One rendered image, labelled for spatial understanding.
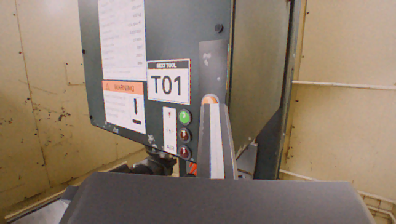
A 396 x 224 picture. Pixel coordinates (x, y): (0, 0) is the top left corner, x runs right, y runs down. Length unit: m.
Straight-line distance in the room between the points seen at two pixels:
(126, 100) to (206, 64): 0.21
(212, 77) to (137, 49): 0.17
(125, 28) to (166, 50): 0.12
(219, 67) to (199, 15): 0.08
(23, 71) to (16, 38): 0.19
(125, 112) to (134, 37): 0.16
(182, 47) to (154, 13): 0.09
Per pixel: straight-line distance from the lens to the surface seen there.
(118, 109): 0.42
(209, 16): 0.25
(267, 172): 1.03
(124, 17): 0.39
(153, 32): 0.32
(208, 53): 0.24
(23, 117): 1.44
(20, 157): 1.50
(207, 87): 0.24
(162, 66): 0.29
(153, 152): 0.58
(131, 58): 0.36
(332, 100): 1.26
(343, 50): 1.26
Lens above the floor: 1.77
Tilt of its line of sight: 13 degrees down
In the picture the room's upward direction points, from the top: 1 degrees clockwise
